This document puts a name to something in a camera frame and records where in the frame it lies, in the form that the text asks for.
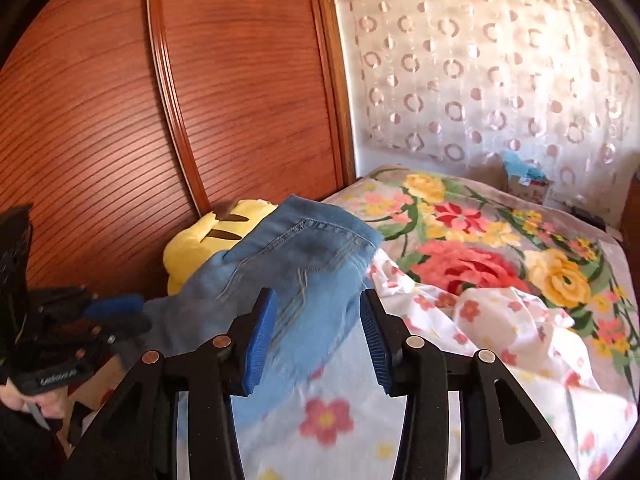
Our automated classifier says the left hand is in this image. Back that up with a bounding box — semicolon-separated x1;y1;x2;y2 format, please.
0;380;67;419

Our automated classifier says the yellow plush toy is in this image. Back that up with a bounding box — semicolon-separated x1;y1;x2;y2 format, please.
163;200;277;296

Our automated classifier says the white fruit print sheet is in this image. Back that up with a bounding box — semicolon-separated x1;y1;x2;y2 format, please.
232;246;637;480

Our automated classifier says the floral bed cover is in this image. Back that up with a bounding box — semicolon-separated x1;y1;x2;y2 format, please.
331;166;639;401

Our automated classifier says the wooden slatted wardrobe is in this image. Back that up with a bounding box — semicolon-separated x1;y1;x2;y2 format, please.
1;0;355;297

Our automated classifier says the blue tissue box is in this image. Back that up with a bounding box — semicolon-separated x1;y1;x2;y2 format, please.
502;151;551;205

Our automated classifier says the sheer circle pattern curtain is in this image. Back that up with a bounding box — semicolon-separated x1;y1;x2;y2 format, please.
336;0;639;224

